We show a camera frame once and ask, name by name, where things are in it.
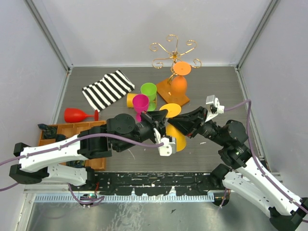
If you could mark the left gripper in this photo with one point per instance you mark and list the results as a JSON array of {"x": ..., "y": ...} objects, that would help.
[{"x": 160, "y": 116}]

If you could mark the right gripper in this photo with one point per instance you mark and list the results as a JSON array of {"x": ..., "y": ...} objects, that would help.
[{"x": 189, "y": 123}]

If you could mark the yellow-orange plastic wine glass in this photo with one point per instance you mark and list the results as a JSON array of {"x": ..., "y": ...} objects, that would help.
[{"x": 174, "y": 110}]

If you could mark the orange plastic wine glass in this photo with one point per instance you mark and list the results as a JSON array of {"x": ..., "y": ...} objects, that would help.
[{"x": 179, "y": 84}]

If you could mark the gold wire wine glass rack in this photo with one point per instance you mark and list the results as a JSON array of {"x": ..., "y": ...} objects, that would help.
[{"x": 163, "y": 87}]

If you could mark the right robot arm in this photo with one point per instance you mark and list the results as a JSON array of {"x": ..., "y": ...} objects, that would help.
[{"x": 241, "y": 170}]

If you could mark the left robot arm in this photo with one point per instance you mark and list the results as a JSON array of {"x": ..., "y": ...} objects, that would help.
[{"x": 37, "y": 164}]

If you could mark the magenta plastic wine glass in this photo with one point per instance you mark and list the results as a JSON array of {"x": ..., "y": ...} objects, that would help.
[{"x": 140, "y": 103}]

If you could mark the green plastic wine glass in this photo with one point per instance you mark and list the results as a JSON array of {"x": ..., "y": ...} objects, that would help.
[{"x": 150, "y": 90}]

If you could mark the yellow plastic wine glass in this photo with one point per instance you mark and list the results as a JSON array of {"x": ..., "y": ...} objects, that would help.
[{"x": 129, "y": 100}]

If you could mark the red plastic wine glass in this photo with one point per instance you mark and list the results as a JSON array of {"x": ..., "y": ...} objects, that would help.
[{"x": 74, "y": 115}]

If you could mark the black white striped cloth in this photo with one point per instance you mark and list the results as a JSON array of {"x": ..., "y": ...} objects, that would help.
[{"x": 108, "y": 90}]

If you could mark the wooden compartment tray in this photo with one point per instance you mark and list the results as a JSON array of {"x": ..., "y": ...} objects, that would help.
[{"x": 71, "y": 129}]

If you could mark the rolled blue-yellow tie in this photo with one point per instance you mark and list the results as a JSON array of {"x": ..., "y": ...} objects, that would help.
[{"x": 76, "y": 163}]

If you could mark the rolled dark orange-floral tie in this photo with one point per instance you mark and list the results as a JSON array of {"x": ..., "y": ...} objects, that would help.
[{"x": 48, "y": 132}]

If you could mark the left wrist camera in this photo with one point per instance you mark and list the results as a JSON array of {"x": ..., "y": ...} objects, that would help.
[{"x": 168, "y": 144}]

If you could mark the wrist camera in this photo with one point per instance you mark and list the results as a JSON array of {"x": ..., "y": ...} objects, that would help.
[
  {"x": 213, "y": 106},
  {"x": 168, "y": 144}
]

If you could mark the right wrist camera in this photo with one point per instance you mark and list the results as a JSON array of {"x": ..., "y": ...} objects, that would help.
[{"x": 213, "y": 106}]

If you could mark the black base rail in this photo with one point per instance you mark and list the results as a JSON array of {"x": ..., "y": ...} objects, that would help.
[{"x": 152, "y": 183}]

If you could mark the white slotted cable duct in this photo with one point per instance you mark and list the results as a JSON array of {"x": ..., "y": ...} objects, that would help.
[{"x": 66, "y": 198}]

